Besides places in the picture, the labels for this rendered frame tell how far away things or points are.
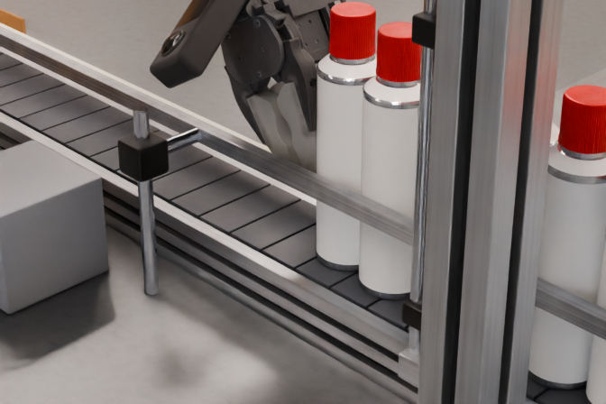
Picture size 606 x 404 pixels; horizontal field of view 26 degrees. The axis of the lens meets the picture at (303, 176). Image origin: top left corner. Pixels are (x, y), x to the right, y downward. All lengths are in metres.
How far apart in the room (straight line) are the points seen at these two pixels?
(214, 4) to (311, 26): 0.09
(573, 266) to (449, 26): 0.25
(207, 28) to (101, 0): 0.77
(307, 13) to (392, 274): 0.22
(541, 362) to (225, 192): 0.36
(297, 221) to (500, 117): 0.46
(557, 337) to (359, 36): 0.25
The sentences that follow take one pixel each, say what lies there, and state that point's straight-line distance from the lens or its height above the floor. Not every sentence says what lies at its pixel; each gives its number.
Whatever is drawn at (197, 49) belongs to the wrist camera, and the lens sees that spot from 0.97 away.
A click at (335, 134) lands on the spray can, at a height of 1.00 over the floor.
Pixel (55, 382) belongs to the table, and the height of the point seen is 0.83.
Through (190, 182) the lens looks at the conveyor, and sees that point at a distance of 1.15.
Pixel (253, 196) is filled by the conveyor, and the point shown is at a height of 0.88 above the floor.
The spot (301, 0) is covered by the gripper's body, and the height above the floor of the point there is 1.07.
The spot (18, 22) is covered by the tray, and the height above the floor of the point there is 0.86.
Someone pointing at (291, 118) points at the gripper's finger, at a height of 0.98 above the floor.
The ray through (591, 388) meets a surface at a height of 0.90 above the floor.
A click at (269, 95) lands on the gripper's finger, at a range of 1.04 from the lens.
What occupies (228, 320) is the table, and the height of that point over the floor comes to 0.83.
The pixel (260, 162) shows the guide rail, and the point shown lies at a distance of 1.01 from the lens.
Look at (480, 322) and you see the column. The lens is 0.71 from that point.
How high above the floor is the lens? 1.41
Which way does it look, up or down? 27 degrees down
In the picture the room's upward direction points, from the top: straight up
